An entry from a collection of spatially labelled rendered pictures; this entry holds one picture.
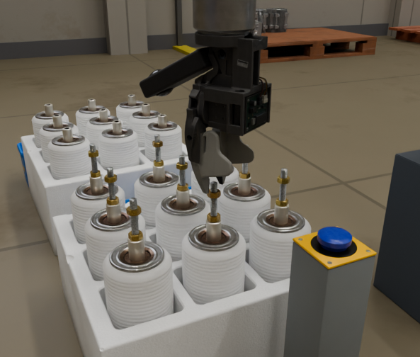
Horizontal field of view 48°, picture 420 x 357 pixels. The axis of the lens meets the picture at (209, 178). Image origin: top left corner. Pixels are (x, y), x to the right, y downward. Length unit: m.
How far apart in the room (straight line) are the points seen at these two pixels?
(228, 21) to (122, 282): 0.35
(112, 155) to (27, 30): 2.90
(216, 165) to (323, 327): 0.24
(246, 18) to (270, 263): 0.37
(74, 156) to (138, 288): 0.54
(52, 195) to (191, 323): 0.55
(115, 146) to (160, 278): 0.55
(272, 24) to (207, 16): 3.63
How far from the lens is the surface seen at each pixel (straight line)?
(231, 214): 0.82
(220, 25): 0.56
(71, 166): 1.12
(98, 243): 0.75
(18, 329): 1.00
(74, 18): 4.01
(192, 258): 0.68
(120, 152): 1.14
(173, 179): 0.89
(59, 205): 1.12
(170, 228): 0.77
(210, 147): 0.61
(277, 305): 0.73
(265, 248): 0.74
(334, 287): 0.57
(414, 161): 0.93
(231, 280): 0.70
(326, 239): 0.57
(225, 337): 0.72
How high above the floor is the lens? 0.61
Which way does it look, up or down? 24 degrees down
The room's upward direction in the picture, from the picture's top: straight up
